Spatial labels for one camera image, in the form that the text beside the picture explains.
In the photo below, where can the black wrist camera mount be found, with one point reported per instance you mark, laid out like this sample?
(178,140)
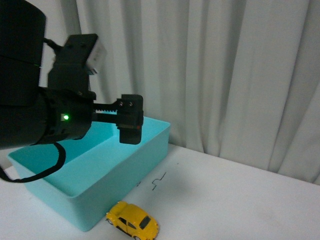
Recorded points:
(81,56)

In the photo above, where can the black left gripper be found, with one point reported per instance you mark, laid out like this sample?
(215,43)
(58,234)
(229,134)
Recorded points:
(70,116)

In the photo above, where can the yellow beetle toy car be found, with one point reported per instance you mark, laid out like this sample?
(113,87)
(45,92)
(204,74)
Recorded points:
(133,221)

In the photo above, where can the grey pleated curtain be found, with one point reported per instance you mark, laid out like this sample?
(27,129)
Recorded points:
(237,79)

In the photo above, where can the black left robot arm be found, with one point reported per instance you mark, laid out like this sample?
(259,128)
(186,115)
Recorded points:
(44,87)

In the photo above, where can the turquoise plastic storage bin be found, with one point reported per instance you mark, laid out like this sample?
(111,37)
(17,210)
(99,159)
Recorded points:
(99,171)

